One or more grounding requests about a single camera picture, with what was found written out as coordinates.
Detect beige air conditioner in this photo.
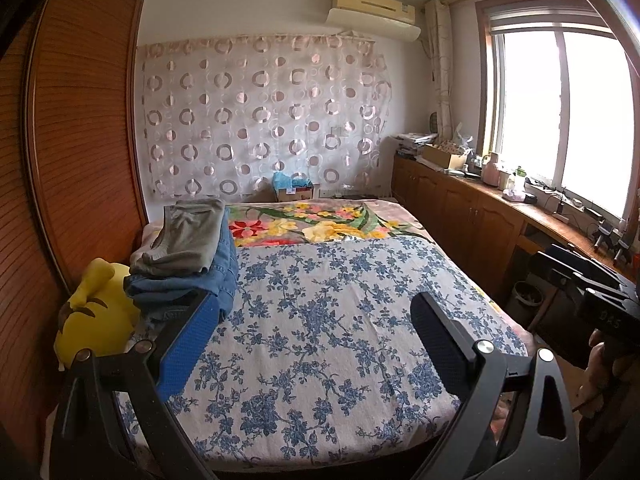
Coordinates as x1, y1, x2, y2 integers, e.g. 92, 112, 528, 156
326, 0, 422, 43

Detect open cardboard box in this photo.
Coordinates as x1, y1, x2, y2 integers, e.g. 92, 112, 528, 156
422, 142, 471, 171

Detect black waste bin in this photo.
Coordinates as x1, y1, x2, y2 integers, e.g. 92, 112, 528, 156
512, 280, 543, 311

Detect wooden wardrobe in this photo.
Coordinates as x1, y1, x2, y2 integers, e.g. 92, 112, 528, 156
0, 0, 151, 480

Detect window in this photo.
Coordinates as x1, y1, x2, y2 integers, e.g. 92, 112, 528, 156
475, 0, 640, 226

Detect colourful flower blanket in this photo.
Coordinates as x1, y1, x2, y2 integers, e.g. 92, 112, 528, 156
142, 197, 428, 248

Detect folded blue jeans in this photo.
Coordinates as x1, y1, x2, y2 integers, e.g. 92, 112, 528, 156
122, 232, 240, 323

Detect stack of papers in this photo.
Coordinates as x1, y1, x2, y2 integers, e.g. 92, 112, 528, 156
395, 132, 438, 153

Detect pink jug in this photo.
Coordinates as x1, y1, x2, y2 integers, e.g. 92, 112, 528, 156
482, 152, 501, 188

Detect person's right hand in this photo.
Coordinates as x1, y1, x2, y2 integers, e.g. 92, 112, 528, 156
575, 327, 640, 418

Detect circle-patterned sheer curtain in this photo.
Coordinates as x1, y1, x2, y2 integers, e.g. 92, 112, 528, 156
137, 34, 393, 201

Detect beige window curtain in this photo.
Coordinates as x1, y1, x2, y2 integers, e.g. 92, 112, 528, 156
424, 0, 453, 141

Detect grey pants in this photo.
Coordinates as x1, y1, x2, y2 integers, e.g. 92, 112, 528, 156
129, 198, 228, 276

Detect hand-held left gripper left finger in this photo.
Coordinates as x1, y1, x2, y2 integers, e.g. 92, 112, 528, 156
50, 289, 224, 480

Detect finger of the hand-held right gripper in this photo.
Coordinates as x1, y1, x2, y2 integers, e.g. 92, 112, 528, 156
550, 244, 632, 283
531, 251, 596, 295

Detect wooden cabinet counter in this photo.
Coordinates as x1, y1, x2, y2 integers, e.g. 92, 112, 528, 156
391, 152, 640, 306

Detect blue floral bedspread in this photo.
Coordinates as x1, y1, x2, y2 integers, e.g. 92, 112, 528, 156
115, 235, 531, 466

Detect small black stand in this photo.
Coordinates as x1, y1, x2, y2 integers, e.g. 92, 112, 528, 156
594, 221, 615, 251
614, 230, 637, 266

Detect cardboard box with blue cloth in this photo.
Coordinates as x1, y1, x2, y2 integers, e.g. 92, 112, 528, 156
272, 171, 315, 203

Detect yellow plush toy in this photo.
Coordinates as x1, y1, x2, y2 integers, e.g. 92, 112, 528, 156
54, 257, 143, 366

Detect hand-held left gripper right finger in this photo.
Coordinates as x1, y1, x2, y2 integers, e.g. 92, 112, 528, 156
410, 291, 583, 480

